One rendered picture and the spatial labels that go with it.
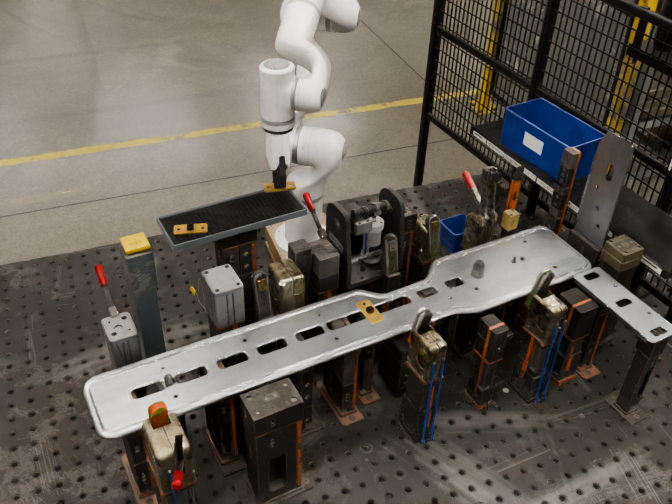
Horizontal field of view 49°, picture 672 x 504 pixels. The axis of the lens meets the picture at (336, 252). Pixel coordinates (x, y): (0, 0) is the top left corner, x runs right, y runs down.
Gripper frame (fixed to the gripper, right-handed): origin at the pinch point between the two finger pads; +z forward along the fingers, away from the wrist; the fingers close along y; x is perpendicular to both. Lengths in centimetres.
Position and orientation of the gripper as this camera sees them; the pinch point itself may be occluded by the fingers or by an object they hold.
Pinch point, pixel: (279, 178)
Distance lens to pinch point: 193.1
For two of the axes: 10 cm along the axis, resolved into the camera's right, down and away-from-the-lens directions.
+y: 2.2, 6.1, -7.6
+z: -0.3, 7.8, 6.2
